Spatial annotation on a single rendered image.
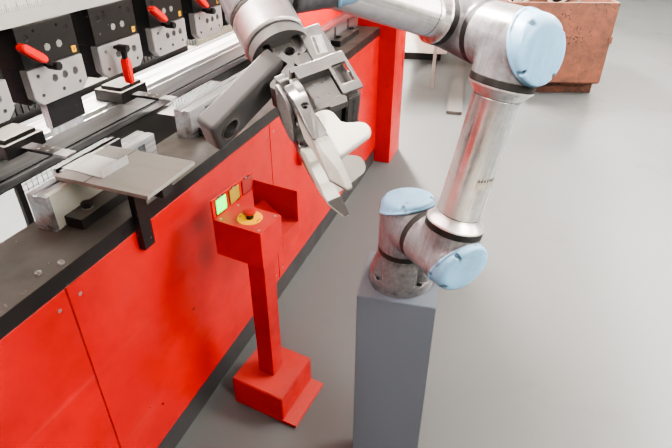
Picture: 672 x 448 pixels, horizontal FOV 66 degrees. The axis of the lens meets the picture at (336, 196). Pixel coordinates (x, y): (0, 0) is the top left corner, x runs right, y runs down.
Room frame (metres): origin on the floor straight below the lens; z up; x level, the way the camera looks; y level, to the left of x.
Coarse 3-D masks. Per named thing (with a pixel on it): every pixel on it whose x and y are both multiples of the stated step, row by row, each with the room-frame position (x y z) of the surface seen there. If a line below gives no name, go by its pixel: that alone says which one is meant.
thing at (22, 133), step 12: (0, 132) 1.23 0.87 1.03; (12, 132) 1.23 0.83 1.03; (24, 132) 1.24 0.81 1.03; (36, 132) 1.26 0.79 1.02; (0, 144) 1.19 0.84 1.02; (12, 144) 1.19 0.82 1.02; (24, 144) 1.22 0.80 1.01; (36, 144) 1.22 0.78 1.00; (0, 156) 1.18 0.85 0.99; (12, 156) 1.18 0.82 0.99; (60, 156) 1.16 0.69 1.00
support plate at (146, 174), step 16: (128, 160) 1.14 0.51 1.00; (144, 160) 1.14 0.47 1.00; (160, 160) 1.14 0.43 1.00; (176, 160) 1.14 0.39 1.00; (64, 176) 1.06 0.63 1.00; (80, 176) 1.06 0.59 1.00; (112, 176) 1.06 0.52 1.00; (128, 176) 1.06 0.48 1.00; (144, 176) 1.06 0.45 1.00; (160, 176) 1.06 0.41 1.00; (176, 176) 1.07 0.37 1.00; (128, 192) 0.99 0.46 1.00; (144, 192) 0.99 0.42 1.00
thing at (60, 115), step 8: (72, 96) 1.17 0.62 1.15; (80, 96) 1.19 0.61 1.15; (40, 104) 1.11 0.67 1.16; (48, 104) 1.11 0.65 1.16; (56, 104) 1.13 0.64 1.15; (64, 104) 1.15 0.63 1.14; (72, 104) 1.17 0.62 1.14; (80, 104) 1.19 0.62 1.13; (48, 112) 1.10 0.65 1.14; (56, 112) 1.12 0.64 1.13; (64, 112) 1.14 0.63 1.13; (72, 112) 1.16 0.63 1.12; (80, 112) 1.18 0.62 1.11; (48, 120) 1.11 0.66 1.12; (56, 120) 1.12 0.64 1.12; (64, 120) 1.14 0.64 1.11; (72, 120) 1.17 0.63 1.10; (80, 120) 1.19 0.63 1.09; (48, 128) 1.11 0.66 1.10; (56, 128) 1.12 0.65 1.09; (64, 128) 1.14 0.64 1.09
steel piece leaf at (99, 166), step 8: (88, 160) 1.14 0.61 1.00; (96, 160) 1.14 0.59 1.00; (104, 160) 1.14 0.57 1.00; (112, 160) 1.14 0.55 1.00; (120, 160) 1.11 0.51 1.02; (72, 168) 1.10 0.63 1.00; (80, 168) 1.10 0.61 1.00; (88, 168) 1.10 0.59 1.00; (96, 168) 1.10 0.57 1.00; (104, 168) 1.06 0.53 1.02; (112, 168) 1.08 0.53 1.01; (96, 176) 1.06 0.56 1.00; (104, 176) 1.06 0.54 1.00
